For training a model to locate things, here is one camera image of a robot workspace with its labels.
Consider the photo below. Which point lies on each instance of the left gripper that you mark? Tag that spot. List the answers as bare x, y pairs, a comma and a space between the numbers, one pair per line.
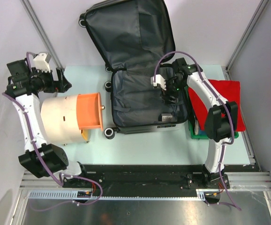
61, 86

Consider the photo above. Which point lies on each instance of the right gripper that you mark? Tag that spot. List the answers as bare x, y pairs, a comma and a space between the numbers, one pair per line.
166, 94

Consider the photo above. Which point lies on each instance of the white square box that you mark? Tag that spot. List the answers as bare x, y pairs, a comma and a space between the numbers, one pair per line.
165, 117

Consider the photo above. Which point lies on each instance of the beige drum with orange lid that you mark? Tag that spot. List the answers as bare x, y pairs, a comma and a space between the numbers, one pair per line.
70, 119

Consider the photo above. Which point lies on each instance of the teal cream sock towel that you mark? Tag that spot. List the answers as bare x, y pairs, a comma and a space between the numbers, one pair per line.
198, 130

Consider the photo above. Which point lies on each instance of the green plastic tray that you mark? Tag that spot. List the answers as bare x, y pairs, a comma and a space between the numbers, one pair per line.
191, 124

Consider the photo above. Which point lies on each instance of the red cloth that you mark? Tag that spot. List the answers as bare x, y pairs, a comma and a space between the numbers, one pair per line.
231, 90

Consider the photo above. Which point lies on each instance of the white black space suitcase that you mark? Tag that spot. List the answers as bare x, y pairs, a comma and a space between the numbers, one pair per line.
133, 38

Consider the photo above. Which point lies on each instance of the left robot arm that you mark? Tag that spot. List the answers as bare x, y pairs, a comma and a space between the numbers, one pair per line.
41, 157

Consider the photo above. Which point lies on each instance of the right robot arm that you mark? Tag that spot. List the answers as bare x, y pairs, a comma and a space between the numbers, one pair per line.
221, 119

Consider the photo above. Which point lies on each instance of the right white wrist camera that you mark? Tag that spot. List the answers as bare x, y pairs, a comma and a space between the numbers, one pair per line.
158, 81

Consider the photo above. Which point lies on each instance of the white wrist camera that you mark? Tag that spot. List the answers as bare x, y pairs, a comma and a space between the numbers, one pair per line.
158, 81
41, 62

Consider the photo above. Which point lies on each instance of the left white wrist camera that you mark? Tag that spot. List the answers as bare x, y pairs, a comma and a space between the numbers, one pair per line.
41, 62

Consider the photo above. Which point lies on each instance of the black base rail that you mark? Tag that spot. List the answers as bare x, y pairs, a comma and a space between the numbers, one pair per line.
140, 182

